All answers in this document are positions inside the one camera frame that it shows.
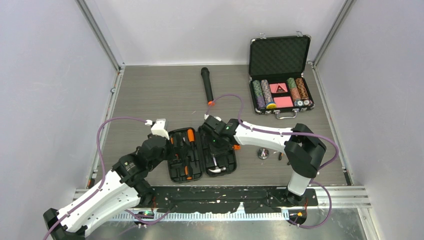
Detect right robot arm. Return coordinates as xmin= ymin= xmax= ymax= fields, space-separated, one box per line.
xmin=200 ymin=115 xmax=327 ymax=205

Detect orange handled screwdriver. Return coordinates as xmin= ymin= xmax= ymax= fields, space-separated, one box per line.
xmin=187 ymin=128 xmax=198 ymax=167

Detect black microphone orange end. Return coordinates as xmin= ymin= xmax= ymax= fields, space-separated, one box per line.
xmin=200 ymin=67 xmax=215 ymax=106

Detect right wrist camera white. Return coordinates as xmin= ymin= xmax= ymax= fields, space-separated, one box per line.
xmin=204 ymin=114 xmax=222 ymax=122

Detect open poker chip case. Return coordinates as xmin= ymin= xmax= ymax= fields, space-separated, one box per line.
xmin=248 ymin=33 xmax=316 ymax=118

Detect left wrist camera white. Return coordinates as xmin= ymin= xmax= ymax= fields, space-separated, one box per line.
xmin=145 ymin=118 xmax=170 ymax=140

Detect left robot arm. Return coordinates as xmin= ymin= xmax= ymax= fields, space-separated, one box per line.
xmin=43 ymin=134 xmax=174 ymax=240

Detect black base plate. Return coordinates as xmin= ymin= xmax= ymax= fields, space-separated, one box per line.
xmin=138 ymin=186 xmax=318 ymax=214

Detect small round bit holder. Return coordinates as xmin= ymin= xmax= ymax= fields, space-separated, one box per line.
xmin=257 ymin=148 xmax=270 ymax=160

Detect black tool kit case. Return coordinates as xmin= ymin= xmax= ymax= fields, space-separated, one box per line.
xmin=167 ymin=127 xmax=237 ymax=184

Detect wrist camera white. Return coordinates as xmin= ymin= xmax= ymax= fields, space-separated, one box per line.
xmin=204 ymin=114 xmax=222 ymax=122
xmin=145 ymin=118 xmax=170 ymax=140

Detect claw hammer black handle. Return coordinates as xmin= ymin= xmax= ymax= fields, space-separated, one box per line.
xmin=208 ymin=155 xmax=227 ymax=174

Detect thin orange black screwdriver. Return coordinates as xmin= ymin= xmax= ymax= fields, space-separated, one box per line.
xmin=172 ymin=138 xmax=181 ymax=161

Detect orange handled pliers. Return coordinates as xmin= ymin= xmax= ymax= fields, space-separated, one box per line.
xmin=278 ymin=152 xmax=288 ymax=161

